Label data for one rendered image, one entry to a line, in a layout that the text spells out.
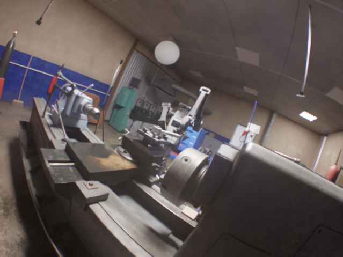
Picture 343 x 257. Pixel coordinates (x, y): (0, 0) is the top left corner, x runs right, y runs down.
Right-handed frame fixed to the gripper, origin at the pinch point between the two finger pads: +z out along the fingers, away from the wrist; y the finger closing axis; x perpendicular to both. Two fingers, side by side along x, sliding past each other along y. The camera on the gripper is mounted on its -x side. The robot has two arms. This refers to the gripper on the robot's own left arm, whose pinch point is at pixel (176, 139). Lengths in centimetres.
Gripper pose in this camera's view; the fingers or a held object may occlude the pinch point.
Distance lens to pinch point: 139.8
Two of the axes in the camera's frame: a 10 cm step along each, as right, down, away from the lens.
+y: 8.5, 4.1, -3.3
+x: 0.9, 5.0, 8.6
